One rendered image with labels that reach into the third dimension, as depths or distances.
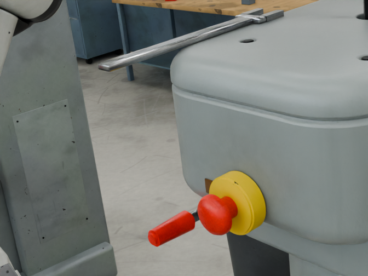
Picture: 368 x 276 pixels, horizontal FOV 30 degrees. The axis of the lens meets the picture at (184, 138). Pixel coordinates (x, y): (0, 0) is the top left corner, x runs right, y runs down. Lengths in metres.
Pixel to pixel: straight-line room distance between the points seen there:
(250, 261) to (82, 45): 5.47
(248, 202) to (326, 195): 0.08
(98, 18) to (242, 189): 7.59
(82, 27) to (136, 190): 3.61
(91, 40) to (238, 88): 7.55
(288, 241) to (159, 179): 4.14
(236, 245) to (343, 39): 2.39
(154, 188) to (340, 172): 4.23
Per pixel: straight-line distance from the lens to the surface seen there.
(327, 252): 0.77
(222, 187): 0.65
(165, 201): 4.59
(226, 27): 0.76
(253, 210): 0.64
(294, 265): 0.88
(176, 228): 0.75
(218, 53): 0.68
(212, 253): 3.96
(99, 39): 8.22
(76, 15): 8.07
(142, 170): 5.11
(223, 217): 0.63
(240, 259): 3.06
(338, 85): 0.57
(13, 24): 0.93
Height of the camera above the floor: 2.07
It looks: 22 degrees down
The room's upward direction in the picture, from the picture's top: 7 degrees counter-clockwise
